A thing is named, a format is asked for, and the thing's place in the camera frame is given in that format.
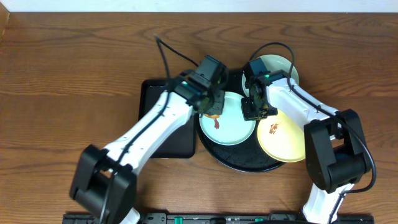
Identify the green and yellow sponge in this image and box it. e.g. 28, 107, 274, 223
203, 114, 220, 119

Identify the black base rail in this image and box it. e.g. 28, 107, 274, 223
62, 213, 375, 224

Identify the yellow plate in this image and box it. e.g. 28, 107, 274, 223
257, 110, 305, 162

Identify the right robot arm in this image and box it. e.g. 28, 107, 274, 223
242, 68, 377, 223

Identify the black rectangular tray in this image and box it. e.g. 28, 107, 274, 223
138, 79, 196, 159

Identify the black round tray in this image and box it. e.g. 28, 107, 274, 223
194, 69, 284, 172

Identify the light blue plate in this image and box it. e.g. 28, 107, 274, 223
241, 54, 291, 97
199, 91, 256, 146

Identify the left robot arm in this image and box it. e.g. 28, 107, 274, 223
70, 77, 224, 223

